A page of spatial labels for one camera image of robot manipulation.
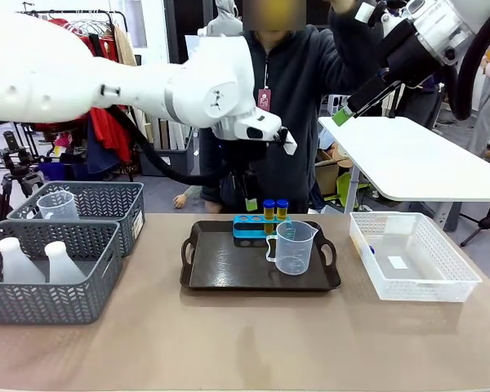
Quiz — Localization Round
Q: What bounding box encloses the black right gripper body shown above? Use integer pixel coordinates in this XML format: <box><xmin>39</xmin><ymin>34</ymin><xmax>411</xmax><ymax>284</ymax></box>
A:
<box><xmin>376</xmin><ymin>23</ymin><xmax>425</xmax><ymax>90</ymax></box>

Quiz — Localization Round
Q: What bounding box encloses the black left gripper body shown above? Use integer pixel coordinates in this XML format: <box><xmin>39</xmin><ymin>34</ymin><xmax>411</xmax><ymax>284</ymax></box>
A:
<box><xmin>213</xmin><ymin>137</ymin><xmax>271</xmax><ymax>176</ymax></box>

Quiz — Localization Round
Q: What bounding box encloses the yellow tube with blue cap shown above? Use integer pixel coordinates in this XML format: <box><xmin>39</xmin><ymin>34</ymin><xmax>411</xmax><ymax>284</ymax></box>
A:
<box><xmin>275</xmin><ymin>198</ymin><xmax>290</xmax><ymax>224</ymax></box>
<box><xmin>262</xmin><ymin>198</ymin><xmax>276</xmax><ymax>237</ymax></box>
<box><xmin>352</xmin><ymin>239</ymin><xmax>377</xmax><ymax>256</ymax></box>

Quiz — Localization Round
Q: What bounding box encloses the clear plastic measuring beaker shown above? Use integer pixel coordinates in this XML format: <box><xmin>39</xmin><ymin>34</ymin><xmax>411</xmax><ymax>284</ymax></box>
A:
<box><xmin>36</xmin><ymin>189</ymin><xmax>81</xmax><ymax>222</ymax></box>
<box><xmin>265</xmin><ymin>220</ymin><xmax>320</xmax><ymax>276</ymax></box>

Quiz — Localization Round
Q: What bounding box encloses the person's left forearm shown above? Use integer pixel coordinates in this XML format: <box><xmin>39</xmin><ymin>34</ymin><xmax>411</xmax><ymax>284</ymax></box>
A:
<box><xmin>327</xmin><ymin>7</ymin><xmax>383</xmax><ymax>97</ymax></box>

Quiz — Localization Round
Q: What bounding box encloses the person's left hand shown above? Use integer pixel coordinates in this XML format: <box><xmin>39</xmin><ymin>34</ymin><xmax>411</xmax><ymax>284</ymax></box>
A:
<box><xmin>329</xmin><ymin>0</ymin><xmax>359</xmax><ymax>16</ymax></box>

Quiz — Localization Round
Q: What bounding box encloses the blue test tube rack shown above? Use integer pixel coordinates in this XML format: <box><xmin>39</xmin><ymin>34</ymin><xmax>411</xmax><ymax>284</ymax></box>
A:
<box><xmin>232</xmin><ymin>214</ymin><xmax>292</xmax><ymax>249</ymax></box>

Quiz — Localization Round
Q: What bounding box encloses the child mannequin in grey clothes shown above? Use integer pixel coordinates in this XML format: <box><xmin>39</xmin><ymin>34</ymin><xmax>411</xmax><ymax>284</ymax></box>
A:
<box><xmin>172</xmin><ymin>183</ymin><xmax>208</xmax><ymax>209</ymax></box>

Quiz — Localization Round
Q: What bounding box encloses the person in dark fleece jacket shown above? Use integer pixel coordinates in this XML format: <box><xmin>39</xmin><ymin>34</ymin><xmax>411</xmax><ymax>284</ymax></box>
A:
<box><xmin>198</xmin><ymin>0</ymin><xmax>383</xmax><ymax>215</ymax></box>

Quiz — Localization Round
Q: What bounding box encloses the white side table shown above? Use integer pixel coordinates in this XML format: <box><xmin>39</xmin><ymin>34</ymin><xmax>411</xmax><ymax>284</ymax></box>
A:
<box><xmin>317</xmin><ymin>116</ymin><xmax>490</xmax><ymax>236</ymax></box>

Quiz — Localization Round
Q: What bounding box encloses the grey storage box with rolls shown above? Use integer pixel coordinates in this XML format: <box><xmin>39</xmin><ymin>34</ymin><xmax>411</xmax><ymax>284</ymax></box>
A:
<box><xmin>137</xmin><ymin>114</ymin><xmax>196</xmax><ymax>178</ymax></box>

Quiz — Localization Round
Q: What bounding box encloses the dark brown serving tray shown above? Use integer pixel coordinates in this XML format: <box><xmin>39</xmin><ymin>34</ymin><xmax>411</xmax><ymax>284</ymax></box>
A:
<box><xmin>179</xmin><ymin>220</ymin><xmax>342</xmax><ymax>292</ymax></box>

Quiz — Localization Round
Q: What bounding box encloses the brown cardboard box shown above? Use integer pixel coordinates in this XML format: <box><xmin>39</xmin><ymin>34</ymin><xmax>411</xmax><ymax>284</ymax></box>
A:
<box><xmin>315</xmin><ymin>146</ymin><xmax>355</xmax><ymax>198</ymax></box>

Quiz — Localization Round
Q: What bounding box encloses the green plastic object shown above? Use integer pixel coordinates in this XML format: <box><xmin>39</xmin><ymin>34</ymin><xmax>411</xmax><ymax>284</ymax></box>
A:
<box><xmin>336</xmin><ymin>172</ymin><xmax>354</xmax><ymax>208</ymax></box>

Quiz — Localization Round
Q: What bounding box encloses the grey plastic basket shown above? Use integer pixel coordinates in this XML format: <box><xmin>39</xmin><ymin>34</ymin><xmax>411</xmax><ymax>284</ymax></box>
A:
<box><xmin>6</xmin><ymin>181</ymin><xmax>146</xmax><ymax>259</ymax></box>
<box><xmin>0</xmin><ymin>220</ymin><xmax>124</xmax><ymax>326</ymax></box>

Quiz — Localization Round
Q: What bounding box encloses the red hanging dress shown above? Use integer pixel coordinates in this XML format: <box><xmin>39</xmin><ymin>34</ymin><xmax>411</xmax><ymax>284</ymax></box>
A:
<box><xmin>86</xmin><ymin>34</ymin><xmax>132</xmax><ymax>164</ymax></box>

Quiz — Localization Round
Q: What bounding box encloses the mannequin in grey hoodie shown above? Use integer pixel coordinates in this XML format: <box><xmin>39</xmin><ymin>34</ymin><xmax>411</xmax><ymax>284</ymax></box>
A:
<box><xmin>198</xmin><ymin>0</ymin><xmax>247</xmax><ymax>38</ymax></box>

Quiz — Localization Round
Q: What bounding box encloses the beige hanging garment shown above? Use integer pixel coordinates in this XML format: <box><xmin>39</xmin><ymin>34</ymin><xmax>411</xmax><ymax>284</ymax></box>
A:
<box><xmin>112</xmin><ymin>23</ymin><xmax>139</xmax><ymax>69</ymax></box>

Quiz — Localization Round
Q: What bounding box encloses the black light stand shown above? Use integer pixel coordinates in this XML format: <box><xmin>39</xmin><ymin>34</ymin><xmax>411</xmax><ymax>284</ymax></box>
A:
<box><xmin>459</xmin><ymin>198</ymin><xmax>490</xmax><ymax>248</ymax></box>

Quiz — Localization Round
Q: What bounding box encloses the black clothes rack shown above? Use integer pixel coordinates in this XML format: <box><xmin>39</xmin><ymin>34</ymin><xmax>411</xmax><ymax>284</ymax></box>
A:
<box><xmin>15</xmin><ymin>7</ymin><xmax>134</xmax><ymax>183</ymax></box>

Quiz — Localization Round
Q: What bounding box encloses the white plastic flask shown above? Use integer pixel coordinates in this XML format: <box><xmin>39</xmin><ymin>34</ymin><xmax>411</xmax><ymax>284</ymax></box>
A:
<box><xmin>0</xmin><ymin>237</ymin><xmax>47</xmax><ymax>284</ymax></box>
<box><xmin>43</xmin><ymin>240</ymin><xmax>87</xmax><ymax>285</ymax></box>

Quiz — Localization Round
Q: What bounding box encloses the black hanging scarf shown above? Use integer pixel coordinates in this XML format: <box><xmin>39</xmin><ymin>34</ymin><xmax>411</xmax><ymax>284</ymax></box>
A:
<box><xmin>87</xmin><ymin>33</ymin><xmax>107</xmax><ymax>56</ymax></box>

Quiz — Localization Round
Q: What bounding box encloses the white plastic basket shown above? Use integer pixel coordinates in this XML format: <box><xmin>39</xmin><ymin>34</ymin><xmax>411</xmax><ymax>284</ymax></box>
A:
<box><xmin>348</xmin><ymin>212</ymin><xmax>484</xmax><ymax>304</ymax></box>

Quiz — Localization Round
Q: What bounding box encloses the red hanging jacket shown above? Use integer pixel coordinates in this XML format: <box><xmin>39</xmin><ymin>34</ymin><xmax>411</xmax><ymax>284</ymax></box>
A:
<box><xmin>47</xmin><ymin>16</ymin><xmax>91</xmax><ymax>42</ymax></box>

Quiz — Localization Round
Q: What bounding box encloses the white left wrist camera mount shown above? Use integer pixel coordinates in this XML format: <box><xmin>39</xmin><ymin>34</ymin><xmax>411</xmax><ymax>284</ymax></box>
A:
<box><xmin>274</xmin><ymin>126</ymin><xmax>299</xmax><ymax>156</ymax></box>

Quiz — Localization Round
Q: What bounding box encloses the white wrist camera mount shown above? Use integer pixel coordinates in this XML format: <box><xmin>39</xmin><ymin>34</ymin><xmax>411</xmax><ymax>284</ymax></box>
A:
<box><xmin>354</xmin><ymin>0</ymin><xmax>394</xmax><ymax>26</ymax></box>
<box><xmin>274</xmin><ymin>126</ymin><xmax>299</xmax><ymax>156</ymax></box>

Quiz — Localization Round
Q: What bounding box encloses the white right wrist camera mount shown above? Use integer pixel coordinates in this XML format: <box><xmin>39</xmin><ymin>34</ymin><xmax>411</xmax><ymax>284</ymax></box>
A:
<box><xmin>354</xmin><ymin>0</ymin><xmax>394</xmax><ymax>26</ymax></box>

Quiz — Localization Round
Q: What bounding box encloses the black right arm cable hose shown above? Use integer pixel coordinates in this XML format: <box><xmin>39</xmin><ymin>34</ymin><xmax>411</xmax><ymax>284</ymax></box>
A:
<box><xmin>448</xmin><ymin>6</ymin><xmax>490</xmax><ymax>122</ymax></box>

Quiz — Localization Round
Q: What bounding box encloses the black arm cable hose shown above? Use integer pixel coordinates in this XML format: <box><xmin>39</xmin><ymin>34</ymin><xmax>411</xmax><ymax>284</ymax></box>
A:
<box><xmin>448</xmin><ymin>6</ymin><xmax>490</xmax><ymax>122</ymax></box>
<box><xmin>105</xmin><ymin>104</ymin><xmax>220</xmax><ymax>189</ymax></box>

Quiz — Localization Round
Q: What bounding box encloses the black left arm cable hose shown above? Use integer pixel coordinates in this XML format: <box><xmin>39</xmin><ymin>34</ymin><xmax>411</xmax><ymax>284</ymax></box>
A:
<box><xmin>105</xmin><ymin>104</ymin><xmax>220</xmax><ymax>189</ymax></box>

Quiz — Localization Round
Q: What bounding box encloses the black camera tripod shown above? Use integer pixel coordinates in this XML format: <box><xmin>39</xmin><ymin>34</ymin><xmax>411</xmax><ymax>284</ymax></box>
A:
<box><xmin>0</xmin><ymin>130</ymin><xmax>45</xmax><ymax>199</ymax></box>

